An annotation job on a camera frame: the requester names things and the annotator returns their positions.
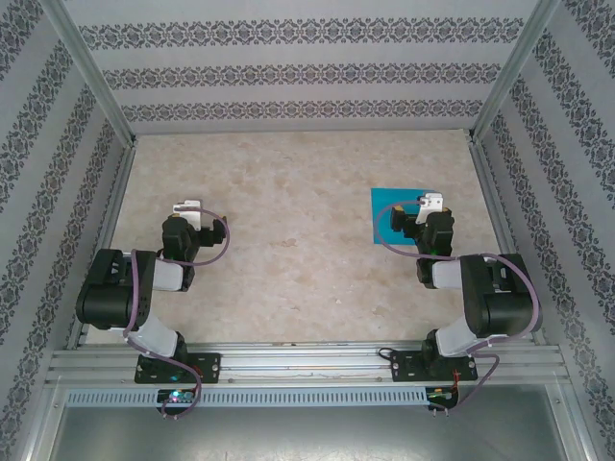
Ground grey metal sheet panel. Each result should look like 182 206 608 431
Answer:
45 405 571 461

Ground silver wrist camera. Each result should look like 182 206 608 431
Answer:
415 190 444 226
171 198 203 231

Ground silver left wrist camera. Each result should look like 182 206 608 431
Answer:
171 198 203 231

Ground aluminium frame post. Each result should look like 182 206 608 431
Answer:
39 0 139 146
463 0 562 144

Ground grey slotted cable duct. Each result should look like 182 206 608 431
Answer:
63 386 430 408

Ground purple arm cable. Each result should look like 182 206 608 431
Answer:
122 206 233 420
375 202 544 418

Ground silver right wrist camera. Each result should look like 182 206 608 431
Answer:
415 190 444 226

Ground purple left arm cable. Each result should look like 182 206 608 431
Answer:
122 206 233 420

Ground aluminium table edge rail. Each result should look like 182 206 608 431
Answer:
466 140 548 346
65 142 139 351

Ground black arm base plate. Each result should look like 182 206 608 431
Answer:
135 352 223 386
389 349 479 384

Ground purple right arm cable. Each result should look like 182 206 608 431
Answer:
375 202 544 418

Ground teal cloth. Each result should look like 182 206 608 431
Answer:
370 187 436 247

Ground long aluminium mounting rail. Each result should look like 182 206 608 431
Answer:
46 340 564 384

